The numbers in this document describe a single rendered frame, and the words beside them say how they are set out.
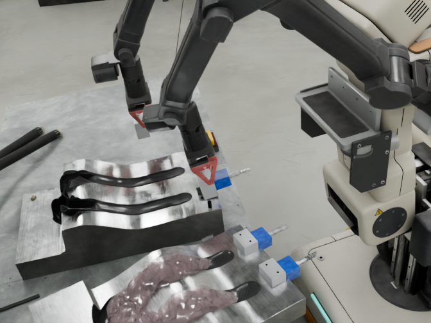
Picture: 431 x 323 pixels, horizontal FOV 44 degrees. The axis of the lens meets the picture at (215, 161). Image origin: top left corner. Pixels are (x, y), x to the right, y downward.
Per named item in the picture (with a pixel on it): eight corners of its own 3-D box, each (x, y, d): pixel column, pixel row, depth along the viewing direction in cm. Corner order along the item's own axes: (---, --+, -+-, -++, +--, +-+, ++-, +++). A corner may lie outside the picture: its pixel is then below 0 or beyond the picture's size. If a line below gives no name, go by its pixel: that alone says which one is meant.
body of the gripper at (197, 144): (189, 166, 123) (179, 139, 119) (184, 146, 132) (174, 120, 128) (216, 157, 123) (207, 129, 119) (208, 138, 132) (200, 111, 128)
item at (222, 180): (250, 172, 136) (245, 155, 133) (254, 182, 131) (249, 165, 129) (201, 190, 136) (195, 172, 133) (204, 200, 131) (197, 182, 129)
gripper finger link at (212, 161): (199, 193, 127) (186, 161, 123) (194, 179, 133) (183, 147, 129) (226, 184, 127) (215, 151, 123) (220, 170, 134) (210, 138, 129)
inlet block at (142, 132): (180, 120, 157) (177, 105, 154) (183, 129, 153) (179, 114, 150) (136, 130, 156) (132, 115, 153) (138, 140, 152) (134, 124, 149)
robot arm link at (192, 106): (190, 107, 118) (197, 95, 122) (162, 111, 120) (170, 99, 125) (199, 134, 121) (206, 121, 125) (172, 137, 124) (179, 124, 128)
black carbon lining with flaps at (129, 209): (184, 170, 145) (179, 142, 139) (195, 209, 132) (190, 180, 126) (55, 198, 141) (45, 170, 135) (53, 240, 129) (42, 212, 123)
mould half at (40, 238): (204, 172, 154) (199, 134, 146) (225, 234, 134) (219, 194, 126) (30, 209, 149) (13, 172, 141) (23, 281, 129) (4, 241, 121)
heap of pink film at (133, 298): (204, 252, 122) (199, 228, 117) (245, 306, 109) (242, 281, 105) (97, 304, 114) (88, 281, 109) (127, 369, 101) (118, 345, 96)
